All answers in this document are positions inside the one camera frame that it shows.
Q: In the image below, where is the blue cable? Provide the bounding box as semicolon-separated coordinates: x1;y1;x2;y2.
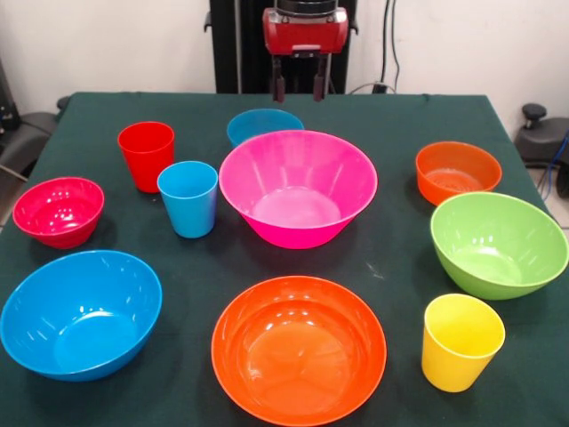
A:
539;131;569;199

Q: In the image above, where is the black hanging cable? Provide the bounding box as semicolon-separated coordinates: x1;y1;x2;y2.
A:
372;0;402;94

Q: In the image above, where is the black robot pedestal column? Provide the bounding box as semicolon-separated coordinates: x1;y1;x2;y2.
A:
204;0;359;94

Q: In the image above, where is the large blue bowl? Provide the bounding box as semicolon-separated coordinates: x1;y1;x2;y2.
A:
0;249;164;383

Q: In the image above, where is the dark green tablecloth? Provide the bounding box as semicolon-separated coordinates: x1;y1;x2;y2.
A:
0;92;569;427

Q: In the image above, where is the red cup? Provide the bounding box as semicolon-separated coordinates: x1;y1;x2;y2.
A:
116;121;176;194

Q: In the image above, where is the small blue bowl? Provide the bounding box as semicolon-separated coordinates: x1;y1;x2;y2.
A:
226;109;306;149

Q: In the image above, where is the green bowl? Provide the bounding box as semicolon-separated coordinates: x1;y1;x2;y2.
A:
429;191;569;301

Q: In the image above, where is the yellow cup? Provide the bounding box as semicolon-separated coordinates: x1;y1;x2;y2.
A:
421;293;507;393

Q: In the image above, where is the blue cup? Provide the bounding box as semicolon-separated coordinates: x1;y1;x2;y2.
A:
156;160;220;239

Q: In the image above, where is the large pink bowl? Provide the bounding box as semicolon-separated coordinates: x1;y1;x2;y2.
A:
218;129;380;250

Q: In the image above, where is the small crimson bowl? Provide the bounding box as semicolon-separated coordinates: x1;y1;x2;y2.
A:
12;176;106;250

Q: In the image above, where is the large orange bowl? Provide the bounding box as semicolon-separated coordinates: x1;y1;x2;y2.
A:
211;275;388;427

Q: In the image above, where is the black pedestal leg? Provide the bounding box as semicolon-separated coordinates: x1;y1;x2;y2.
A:
0;95;72;179
514;103;569;199

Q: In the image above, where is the small orange bowl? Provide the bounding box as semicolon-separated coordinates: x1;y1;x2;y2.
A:
415;141;503;207

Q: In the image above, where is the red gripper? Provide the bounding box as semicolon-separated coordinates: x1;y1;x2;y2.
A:
260;6;349;103

